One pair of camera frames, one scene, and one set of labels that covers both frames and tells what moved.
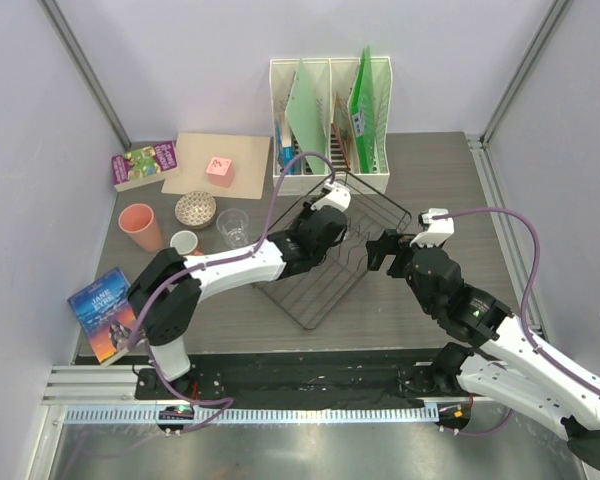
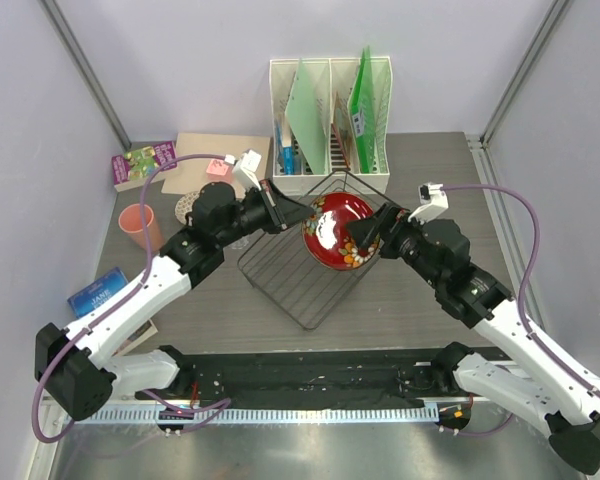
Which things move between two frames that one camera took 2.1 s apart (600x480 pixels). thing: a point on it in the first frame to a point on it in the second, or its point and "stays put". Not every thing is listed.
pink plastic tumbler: x=139 y=220 stays put
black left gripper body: x=302 y=216 to x=259 y=210
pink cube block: x=220 y=172 stays put
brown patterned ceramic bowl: x=195 y=209 stays put
